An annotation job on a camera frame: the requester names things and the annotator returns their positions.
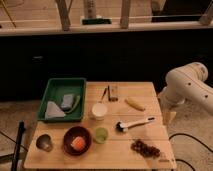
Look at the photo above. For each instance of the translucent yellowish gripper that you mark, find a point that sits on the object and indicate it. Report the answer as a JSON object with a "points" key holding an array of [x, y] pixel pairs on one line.
{"points": [[168, 112]]}

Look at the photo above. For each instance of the yellow banana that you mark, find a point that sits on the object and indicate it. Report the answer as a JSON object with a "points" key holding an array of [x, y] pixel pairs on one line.
{"points": [[134, 104]]}

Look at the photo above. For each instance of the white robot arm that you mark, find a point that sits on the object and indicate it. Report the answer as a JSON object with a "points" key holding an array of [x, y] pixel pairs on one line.
{"points": [[185, 83]]}

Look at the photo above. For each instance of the white cup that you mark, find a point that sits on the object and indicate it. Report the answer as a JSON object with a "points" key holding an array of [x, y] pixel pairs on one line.
{"points": [[98, 111]]}

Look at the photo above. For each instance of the green plastic cup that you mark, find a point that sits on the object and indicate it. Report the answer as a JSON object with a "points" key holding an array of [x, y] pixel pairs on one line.
{"points": [[101, 135]]}

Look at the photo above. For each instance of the metal cup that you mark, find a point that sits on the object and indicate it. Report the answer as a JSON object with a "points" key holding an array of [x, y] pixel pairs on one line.
{"points": [[43, 142]]}

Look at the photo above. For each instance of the brown grape bunch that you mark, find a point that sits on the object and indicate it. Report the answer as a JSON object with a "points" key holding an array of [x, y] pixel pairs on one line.
{"points": [[144, 149]]}

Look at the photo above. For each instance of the white dish brush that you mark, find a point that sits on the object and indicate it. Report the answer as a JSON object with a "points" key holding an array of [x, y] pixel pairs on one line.
{"points": [[124, 126]]}

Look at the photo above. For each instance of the small wooden block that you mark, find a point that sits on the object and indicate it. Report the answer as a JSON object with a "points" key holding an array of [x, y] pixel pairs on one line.
{"points": [[113, 93]]}

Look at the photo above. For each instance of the small thin utensil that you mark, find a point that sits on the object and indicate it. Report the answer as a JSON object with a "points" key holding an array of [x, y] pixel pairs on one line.
{"points": [[104, 93]]}

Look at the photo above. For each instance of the green bean pod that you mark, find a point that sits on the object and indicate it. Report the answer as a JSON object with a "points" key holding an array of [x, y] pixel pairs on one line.
{"points": [[77, 100]]}

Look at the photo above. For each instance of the orange carrot piece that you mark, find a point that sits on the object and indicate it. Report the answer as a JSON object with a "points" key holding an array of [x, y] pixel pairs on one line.
{"points": [[78, 143]]}

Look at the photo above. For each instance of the dark red bowl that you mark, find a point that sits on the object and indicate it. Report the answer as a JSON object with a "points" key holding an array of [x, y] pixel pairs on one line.
{"points": [[71, 134]]}

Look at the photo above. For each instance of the green plastic tray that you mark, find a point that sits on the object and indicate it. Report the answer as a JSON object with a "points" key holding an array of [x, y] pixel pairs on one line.
{"points": [[55, 90]]}

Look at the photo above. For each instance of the white triangular cloth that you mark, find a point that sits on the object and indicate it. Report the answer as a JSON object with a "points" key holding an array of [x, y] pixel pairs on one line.
{"points": [[53, 111]]}

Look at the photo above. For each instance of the black pole stand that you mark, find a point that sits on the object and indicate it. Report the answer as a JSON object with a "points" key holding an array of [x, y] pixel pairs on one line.
{"points": [[15, 158]]}

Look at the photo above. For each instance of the green base white post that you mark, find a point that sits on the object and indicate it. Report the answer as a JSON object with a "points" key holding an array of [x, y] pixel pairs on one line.
{"points": [[90, 15]]}

